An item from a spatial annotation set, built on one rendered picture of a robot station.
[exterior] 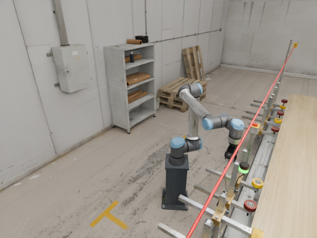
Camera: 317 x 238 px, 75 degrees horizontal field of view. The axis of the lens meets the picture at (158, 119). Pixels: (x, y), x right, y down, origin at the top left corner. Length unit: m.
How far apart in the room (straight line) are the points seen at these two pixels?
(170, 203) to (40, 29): 2.67
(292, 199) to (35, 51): 3.09
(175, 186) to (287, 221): 1.20
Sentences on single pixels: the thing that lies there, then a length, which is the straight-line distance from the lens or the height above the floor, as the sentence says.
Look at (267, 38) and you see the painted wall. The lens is 8.98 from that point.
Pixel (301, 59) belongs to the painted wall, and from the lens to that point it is 8.97.
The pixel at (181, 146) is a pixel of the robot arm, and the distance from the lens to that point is 2.16.
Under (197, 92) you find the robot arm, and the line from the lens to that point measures 2.05.
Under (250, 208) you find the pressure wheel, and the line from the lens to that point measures 1.62.
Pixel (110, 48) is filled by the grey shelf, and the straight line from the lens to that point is 3.67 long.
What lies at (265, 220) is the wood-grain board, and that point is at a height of 0.90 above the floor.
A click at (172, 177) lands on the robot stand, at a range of 2.35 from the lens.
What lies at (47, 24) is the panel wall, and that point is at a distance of 3.24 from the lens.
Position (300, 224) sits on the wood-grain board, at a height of 0.90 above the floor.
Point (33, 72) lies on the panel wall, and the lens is 3.17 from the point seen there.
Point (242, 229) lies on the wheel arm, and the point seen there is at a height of 0.96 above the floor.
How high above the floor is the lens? 2.06
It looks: 27 degrees down
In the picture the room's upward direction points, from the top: straight up
